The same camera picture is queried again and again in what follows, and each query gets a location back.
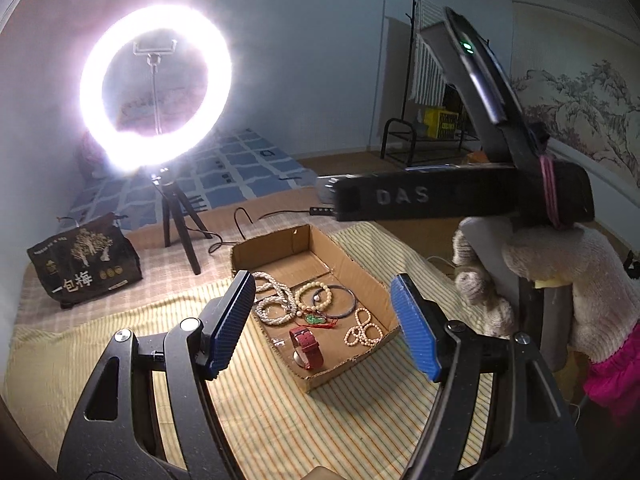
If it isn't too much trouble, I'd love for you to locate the black tripod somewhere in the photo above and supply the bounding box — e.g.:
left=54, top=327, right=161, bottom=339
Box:
left=149, top=165, right=213, bottom=275

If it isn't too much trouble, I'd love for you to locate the black metal rack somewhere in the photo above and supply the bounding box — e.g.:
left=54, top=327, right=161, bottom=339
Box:
left=380, top=0, right=482, bottom=169

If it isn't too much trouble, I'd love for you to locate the blue patterned mat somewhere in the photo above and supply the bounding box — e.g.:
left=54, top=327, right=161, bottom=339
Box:
left=70, top=127, right=322, bottom=232

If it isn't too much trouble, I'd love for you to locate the cream bead bracelet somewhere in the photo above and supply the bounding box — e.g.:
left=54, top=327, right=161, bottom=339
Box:
left=294, top=281, right=334, bottom=314

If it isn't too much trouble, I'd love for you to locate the black printed bag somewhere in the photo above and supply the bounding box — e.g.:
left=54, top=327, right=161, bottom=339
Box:
left=26, top=212, right=144, bottom=310

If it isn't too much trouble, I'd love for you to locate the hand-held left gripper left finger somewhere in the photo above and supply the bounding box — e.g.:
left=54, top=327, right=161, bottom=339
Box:
left=57, top=270, right=257, bottom=480

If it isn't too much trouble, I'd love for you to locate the dark thin bangle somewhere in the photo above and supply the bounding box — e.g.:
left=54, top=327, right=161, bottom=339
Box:
left=319, top=283, right=357, bottom=319

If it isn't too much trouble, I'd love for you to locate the person's right hand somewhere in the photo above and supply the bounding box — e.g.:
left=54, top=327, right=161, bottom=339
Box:
left=452, top=224, right=640, bottom=362

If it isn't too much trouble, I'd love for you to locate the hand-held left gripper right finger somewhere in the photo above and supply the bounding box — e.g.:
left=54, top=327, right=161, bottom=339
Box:
left=389, top=273, right=587, bottom=480

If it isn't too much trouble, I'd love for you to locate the white ring light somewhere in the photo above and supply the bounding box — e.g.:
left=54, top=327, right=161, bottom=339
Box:
left=79, top=2, right=233, bottom=171

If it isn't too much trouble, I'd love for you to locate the small pale bead bracelet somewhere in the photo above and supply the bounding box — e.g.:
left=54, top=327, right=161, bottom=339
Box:
left=343, top=308, right=384, bottom=347

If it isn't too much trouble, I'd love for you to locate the white pearl rope necklace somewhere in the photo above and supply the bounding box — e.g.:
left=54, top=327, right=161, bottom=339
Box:
left=252, top=270, right=306, bottom=329

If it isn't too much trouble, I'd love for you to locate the red strap watch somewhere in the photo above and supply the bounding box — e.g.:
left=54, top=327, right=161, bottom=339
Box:
left=289, top=326, right=324, bottom=371

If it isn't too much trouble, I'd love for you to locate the striped yellow cloth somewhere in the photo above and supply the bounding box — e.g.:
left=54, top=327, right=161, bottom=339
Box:
left=5, top=222, right=501, bottom=480

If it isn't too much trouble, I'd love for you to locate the cardboard box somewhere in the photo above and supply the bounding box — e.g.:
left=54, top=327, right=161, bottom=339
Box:
left=230, top=223, right=402, bottom=394

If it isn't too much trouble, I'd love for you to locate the person's right forearm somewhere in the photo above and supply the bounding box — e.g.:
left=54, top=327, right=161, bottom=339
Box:
left=582, top=322, right=640, bottom=424

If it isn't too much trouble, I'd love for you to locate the green pendant with red cord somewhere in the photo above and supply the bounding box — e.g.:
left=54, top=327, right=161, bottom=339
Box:
left=299, top=309, right=342, bottom=332

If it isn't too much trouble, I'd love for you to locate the yellow crate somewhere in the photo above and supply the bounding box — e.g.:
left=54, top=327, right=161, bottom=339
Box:
left=423, top=108, right=461, bottom=139

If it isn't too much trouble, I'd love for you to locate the black cable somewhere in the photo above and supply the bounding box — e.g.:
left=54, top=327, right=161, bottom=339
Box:
left=206, top=204, right=337, bottom=257

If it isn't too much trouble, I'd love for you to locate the pink rubber band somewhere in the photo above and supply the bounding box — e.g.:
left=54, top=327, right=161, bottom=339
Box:
left=537, top=153, right=564, bottom=229

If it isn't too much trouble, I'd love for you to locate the phone holder clamp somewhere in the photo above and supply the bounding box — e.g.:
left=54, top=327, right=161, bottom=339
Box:
left=132, top=37, right=179, bottom=137

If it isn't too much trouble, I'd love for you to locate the landscape wall painting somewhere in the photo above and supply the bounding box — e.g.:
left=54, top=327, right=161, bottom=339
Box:
left=510, top=0, right=640, bottom=182

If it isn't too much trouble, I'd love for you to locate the striped hanging towel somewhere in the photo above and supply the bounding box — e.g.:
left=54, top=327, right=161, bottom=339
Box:
left=409, top=0, right=452, bottom=107

